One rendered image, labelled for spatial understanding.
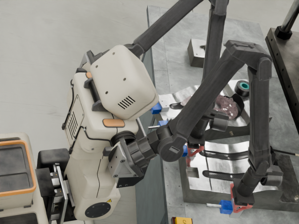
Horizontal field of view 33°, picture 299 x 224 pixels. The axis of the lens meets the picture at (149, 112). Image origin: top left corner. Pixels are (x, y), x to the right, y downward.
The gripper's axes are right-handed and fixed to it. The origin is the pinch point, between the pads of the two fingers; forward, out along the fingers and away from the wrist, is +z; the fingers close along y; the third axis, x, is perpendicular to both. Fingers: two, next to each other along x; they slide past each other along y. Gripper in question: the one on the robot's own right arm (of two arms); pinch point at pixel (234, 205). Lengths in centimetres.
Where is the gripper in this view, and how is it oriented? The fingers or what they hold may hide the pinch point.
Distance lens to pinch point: 192.0
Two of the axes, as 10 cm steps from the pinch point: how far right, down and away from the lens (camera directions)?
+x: -9.7, -1.4, -2.1
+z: -2.5, 7.0, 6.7
